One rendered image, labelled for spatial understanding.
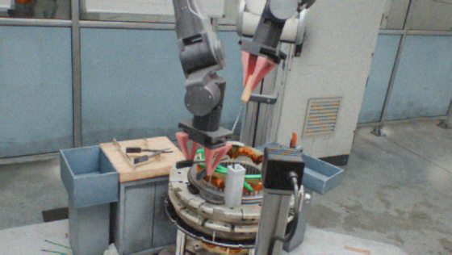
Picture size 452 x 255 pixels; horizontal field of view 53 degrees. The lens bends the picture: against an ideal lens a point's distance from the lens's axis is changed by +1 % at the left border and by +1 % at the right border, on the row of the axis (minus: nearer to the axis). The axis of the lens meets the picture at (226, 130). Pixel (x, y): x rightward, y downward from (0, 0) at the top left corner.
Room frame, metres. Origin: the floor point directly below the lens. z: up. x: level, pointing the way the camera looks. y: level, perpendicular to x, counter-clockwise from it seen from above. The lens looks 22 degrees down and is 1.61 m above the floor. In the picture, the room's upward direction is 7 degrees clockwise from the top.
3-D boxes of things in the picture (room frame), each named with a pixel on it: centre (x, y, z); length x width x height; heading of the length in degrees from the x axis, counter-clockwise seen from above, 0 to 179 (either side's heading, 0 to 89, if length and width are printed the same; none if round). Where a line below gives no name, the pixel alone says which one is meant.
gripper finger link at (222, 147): (0.86, 0.03, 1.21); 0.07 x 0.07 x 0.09; 52
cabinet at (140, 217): (1.12, 0.21, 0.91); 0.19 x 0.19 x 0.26; 32
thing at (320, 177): (1.20, -0.22, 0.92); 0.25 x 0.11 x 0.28; 51
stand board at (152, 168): (1.12, 0.21, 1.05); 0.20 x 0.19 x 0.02; 122
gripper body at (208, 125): (0.87, 0.04, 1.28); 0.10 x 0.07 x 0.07; 52
